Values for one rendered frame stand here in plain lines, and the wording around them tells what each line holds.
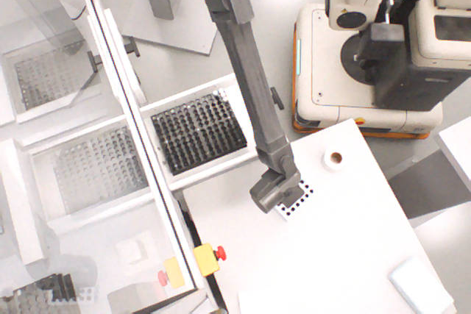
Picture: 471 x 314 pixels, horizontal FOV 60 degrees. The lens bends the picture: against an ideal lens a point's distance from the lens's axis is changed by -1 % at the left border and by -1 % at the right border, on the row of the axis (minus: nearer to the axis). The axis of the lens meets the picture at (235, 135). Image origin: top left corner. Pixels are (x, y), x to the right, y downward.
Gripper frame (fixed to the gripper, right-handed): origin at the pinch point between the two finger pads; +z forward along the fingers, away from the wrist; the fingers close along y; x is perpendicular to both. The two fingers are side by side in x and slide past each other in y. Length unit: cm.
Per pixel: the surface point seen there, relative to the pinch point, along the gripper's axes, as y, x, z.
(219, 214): -7.7, -15.9, 5.8
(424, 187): 32, 54, 39
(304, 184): 2.5, 7.8, 1.2
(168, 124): -33.8, -11.7, -8.8
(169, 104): -39.6, -7.3, -6.6
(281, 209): 3.4, -2.2, 1.7
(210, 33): -96, 51, 74
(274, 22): -79, 84, 76
